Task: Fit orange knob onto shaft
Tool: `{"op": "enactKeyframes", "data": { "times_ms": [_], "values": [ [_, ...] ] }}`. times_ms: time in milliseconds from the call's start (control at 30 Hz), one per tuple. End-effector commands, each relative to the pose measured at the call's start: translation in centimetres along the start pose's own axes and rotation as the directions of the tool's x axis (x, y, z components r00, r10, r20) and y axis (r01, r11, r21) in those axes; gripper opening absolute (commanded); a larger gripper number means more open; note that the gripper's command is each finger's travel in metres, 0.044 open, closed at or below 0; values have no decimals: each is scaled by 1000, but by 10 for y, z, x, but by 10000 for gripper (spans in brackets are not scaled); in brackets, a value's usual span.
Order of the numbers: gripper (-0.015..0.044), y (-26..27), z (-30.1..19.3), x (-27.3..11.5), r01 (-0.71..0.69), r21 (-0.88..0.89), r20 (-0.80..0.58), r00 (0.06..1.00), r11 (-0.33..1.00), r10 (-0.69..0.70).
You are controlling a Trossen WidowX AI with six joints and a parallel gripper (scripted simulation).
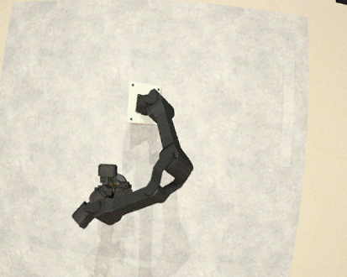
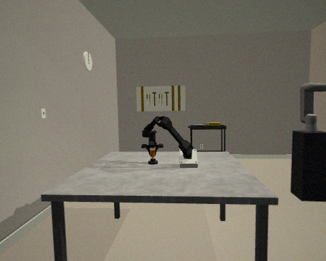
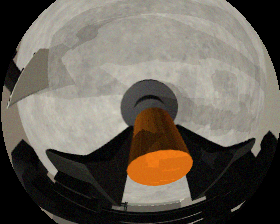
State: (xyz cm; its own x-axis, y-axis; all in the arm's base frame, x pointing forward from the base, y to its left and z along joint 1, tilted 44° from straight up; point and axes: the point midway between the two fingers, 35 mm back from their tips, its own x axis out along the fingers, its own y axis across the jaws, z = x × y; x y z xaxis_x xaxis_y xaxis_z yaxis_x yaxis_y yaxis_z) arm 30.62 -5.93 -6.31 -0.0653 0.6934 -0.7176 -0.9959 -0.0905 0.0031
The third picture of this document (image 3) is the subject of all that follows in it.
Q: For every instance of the orange knob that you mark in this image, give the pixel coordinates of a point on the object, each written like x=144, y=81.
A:
x=158, y=154

